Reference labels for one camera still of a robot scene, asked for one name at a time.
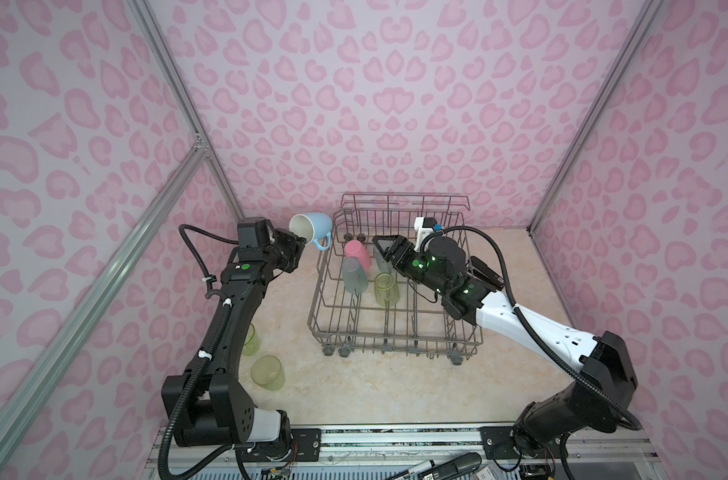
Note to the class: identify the teal textured plastic cup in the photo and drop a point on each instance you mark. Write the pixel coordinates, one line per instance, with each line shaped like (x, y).
(382, 265)

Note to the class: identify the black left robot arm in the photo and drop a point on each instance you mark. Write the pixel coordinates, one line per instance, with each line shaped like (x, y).
(206, 405)

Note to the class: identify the green transparent glass cup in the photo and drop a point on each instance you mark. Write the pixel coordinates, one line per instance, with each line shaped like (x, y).
(386, 289)

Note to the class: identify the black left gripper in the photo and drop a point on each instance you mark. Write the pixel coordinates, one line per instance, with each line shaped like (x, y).
(294, 244)

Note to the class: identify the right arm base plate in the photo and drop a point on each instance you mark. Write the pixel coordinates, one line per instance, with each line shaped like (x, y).
(502, 443)

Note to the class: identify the blue handled white mug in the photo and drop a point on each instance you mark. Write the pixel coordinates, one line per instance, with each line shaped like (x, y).
(314, 227)

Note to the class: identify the black marker pen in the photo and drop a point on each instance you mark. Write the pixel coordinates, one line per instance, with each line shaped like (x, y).
(455, 468)

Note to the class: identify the black stapler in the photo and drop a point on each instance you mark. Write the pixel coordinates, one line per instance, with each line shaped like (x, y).
(480, 270)

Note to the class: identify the grey wire dish rack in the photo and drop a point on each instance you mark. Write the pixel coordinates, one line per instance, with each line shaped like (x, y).
(360, 303)

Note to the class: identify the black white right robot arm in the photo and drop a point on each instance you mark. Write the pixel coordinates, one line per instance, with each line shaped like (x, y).
(603, 377)

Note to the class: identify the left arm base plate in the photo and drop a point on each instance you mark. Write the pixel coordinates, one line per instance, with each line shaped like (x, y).
(302, 445)

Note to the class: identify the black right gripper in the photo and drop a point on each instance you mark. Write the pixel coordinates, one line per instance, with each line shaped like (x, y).
(402, 245)

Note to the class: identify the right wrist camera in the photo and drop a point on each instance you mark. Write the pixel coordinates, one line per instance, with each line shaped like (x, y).
(424, 227)

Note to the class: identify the pale green cup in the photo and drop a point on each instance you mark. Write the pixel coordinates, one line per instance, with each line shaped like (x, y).
(252, 342)

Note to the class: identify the pink plastic cup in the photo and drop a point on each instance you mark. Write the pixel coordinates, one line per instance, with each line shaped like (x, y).
(358, 250)

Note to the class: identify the light green textured cup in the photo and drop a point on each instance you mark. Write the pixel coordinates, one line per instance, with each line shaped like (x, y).
(268, 373)

